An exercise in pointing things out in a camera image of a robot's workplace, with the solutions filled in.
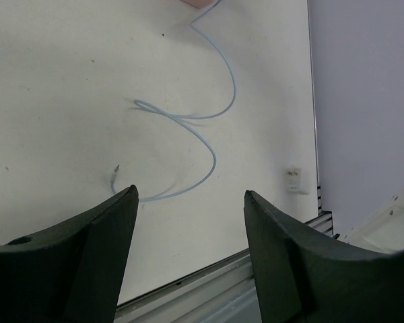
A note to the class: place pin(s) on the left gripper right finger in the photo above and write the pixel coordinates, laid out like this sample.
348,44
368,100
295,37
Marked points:
302,275

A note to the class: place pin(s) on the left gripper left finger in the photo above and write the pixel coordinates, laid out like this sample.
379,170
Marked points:
72,271

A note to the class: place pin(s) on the pink power strip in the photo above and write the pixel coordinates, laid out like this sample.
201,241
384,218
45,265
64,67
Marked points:
199,4

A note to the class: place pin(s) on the small white charger plug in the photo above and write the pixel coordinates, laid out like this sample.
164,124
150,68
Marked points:
297,181

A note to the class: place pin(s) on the aluminium side rail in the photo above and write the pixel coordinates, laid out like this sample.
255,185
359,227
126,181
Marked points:
323,222

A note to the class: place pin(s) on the aluminium front rail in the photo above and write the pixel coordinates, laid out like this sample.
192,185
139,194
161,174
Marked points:
216,293

